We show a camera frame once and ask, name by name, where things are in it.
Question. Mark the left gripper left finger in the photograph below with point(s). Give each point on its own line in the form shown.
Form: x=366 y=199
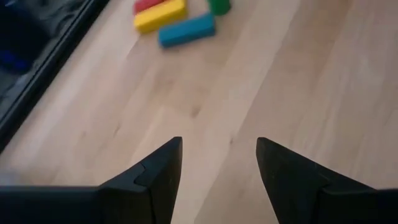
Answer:
x=149 y=193

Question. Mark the red long wooden block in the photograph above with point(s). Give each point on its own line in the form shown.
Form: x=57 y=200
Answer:
x=146 y=4

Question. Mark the teal long wooden block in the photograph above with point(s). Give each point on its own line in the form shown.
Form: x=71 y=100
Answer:
x=186 y=29

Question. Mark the black aluminium table frame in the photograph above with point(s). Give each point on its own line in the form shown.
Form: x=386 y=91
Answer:
x=46 y=73

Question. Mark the yellow long wooden block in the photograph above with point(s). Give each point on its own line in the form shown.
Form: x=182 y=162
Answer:
x=160 y=15

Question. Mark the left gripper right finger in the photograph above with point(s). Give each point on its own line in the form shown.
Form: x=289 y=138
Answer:
x=295 y=193

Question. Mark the green wooden cylinder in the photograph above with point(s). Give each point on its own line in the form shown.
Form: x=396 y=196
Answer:
x=219 y=6

